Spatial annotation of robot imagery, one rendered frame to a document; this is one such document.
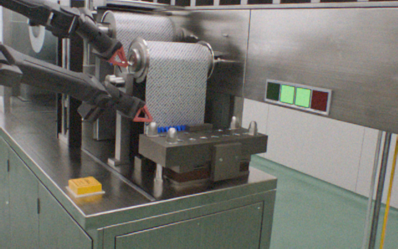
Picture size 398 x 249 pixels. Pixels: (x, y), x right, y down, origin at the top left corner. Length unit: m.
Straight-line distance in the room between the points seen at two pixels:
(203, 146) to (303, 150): 3.16
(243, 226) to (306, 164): 3.01
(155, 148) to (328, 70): 0.54
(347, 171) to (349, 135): 0.33
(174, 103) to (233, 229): 0.45
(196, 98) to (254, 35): 0.28
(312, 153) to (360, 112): 3.14
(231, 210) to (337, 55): 0.55
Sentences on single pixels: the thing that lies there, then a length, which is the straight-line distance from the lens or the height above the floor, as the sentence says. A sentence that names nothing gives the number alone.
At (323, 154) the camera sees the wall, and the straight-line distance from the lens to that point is 4.19.
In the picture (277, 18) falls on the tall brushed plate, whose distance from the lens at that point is 1.34.
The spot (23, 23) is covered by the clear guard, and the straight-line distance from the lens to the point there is 2.24.
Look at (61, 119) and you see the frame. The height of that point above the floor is 0.98.
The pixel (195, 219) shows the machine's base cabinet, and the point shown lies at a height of 0.82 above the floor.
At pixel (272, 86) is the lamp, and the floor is 1.20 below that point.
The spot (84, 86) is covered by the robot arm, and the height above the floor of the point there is 1.19.
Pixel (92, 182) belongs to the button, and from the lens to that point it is 1.19.
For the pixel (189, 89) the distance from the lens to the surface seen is 1.41.
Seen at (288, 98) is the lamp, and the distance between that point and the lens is 1.28.
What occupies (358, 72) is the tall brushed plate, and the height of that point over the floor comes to 1.28.
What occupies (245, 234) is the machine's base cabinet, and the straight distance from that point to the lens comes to 1.40.
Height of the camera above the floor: 1.34
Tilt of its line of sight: 11 degrees down
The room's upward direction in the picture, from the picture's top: 4 degrees clockwise
